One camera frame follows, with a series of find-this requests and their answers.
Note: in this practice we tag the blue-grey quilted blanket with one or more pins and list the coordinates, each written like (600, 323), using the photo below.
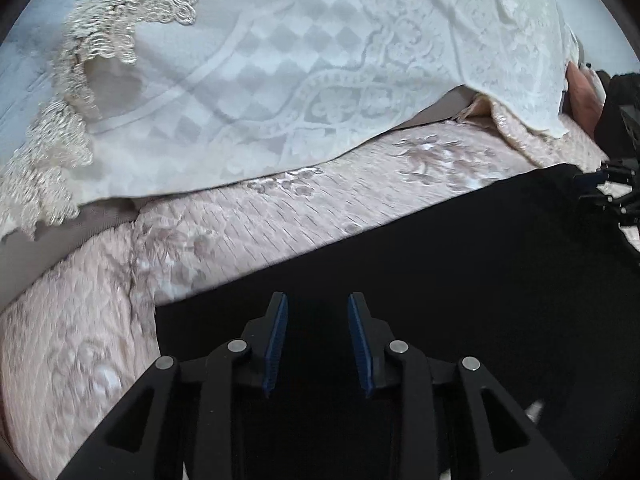
(40, 50)

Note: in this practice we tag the pink quilted bedspread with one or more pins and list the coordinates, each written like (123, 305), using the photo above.
(250, 220)

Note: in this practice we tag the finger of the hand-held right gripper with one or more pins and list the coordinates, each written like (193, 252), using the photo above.
(610, 202)
(617, 172)

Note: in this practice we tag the pink pillow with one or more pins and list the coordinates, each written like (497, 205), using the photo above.
(582, 100)

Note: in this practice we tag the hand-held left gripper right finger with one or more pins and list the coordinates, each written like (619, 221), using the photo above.
(361, 345)

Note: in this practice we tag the cream lace bed cover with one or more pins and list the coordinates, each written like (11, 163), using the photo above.
(300, 60)

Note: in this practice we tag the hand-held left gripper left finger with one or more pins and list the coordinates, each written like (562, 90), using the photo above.
(274, 345)

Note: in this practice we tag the black pants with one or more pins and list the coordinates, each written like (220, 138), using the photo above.
(450, 285)

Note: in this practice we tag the tan satin bedspread edging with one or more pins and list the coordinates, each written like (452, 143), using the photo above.
(525, 135)

